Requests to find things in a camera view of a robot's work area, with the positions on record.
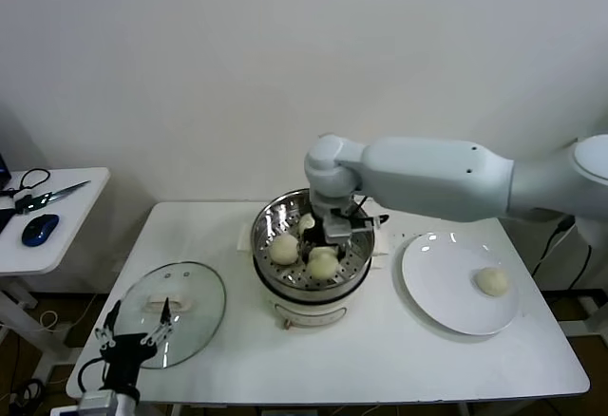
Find black handled scissors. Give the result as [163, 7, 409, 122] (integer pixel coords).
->
[8, 168, 92, 217]

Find black laptop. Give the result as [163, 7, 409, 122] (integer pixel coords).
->
[0, 149, 20, 237]

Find round glass pot lid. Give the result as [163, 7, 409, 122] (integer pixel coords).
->
[116, 259, 228, 369]

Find black power adapter cable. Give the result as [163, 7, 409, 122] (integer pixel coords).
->
[530, 215, 595, 293]

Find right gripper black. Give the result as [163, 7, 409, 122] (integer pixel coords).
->
[297, 220, 357, 272]

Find perforated steel steamer basket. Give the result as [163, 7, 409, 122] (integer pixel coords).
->
[236, 189, 391, 293]

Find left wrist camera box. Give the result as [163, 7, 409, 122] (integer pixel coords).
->
[56, 389, 118, 416]

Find white side table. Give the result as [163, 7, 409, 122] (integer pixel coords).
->
[0, 167, 113, 365]

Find white round plate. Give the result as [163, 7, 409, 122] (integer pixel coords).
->
[401, 230, 522, 336]

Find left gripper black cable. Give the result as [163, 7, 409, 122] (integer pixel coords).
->
[76, 356, 108, 391]

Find blue computer mouse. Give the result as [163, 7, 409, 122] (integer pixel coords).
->
[21, 214, 61, 248]

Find white floor cable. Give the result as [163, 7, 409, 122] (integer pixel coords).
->
[39, 292, 104, 332]

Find black floor cable bundle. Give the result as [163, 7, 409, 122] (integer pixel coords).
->
[7, 377, 48, 410]

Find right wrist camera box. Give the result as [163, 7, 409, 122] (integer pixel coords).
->
[324, 215, 391, 242]

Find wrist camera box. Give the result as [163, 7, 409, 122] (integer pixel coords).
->
[56, 389, 118, 416]
[324, 215, 391, 242]

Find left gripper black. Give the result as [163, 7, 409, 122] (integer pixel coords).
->
[93, 295, 173, 392]

